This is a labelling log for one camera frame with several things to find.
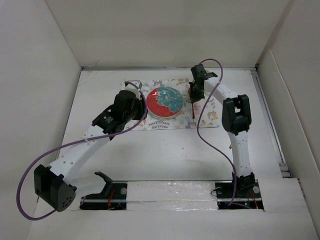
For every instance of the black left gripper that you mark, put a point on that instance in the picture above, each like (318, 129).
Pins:
(140, 103)

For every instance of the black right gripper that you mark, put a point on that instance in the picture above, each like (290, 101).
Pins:
(194, 97)

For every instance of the copper spoon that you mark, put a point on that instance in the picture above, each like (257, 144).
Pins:
(192, 100)

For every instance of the animal print cloth placemat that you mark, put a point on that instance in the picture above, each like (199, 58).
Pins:
(184, 119)

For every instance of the red and teal plate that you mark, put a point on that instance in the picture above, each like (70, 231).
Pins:
(165, 102)

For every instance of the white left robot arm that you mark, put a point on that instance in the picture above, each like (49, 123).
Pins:
(53, 183)

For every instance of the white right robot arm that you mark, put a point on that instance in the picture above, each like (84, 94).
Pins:
(236, 120)

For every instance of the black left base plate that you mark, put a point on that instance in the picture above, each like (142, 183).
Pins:
(112, 196)

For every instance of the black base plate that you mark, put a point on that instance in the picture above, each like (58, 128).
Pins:
(249, 198)
(112, 196)

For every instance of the metal rail at wall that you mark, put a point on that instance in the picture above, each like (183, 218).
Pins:
(285, 172)

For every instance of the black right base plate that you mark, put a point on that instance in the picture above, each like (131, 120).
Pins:
(249, 198)

